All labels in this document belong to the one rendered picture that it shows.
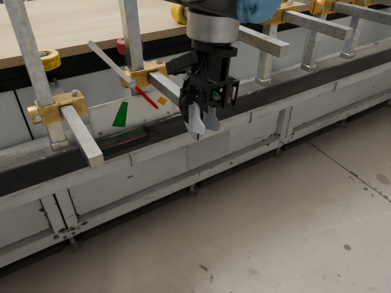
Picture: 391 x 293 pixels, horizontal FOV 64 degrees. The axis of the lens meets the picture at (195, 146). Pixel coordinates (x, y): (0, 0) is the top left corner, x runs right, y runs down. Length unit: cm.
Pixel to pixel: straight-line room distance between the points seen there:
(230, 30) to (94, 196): 104
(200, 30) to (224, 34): 4
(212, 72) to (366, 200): 147
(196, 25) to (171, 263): 111
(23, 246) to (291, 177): 138
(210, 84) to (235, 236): 107
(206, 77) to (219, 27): 10
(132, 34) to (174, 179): 87
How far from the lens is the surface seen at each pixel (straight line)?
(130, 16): 86
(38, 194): 105
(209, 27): 54
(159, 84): 86
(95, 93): 113
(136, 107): 94
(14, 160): 94
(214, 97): 58
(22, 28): 81
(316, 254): 157
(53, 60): 97
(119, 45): 102
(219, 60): 55
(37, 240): 146
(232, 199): 170
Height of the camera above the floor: 122
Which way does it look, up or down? 37 degrees down
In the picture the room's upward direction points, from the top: straight up
